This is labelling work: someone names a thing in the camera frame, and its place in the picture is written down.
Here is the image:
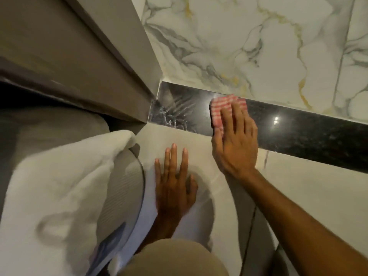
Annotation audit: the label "person's left hand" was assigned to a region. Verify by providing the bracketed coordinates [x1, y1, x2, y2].
[154, 143, 199, 225]

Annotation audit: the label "person's right hand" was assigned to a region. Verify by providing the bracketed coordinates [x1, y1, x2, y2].
[211, 100, 259, 177]

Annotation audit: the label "red white checked cloth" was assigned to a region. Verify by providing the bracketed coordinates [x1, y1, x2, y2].
[209, 94, 248, 133]

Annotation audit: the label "person's left forearm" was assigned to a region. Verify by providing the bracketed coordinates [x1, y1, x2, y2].
[137, 214, 185, 252]

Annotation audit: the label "person's right forearm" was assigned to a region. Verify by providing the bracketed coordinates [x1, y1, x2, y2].
[227, 168, 368, 276]

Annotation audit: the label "white sheet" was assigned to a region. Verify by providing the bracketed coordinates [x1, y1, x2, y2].
[109, 162, 217, 276]

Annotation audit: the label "grey ribbed cushion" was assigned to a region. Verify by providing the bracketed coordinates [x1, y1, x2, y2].
[86, 149, 146, 276]

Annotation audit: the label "black granite skirting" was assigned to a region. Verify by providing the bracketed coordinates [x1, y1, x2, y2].
[148, 80, 368, 173]

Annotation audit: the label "person's beige trousers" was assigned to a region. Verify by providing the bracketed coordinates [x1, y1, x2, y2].
[118, 239, 229, 276]

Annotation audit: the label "white towel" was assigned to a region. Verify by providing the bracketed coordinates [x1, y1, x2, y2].
[0, 129, 137, 276]

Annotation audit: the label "brown wooden door frame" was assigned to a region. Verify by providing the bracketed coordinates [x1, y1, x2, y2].
[0, 0, 163, 123]

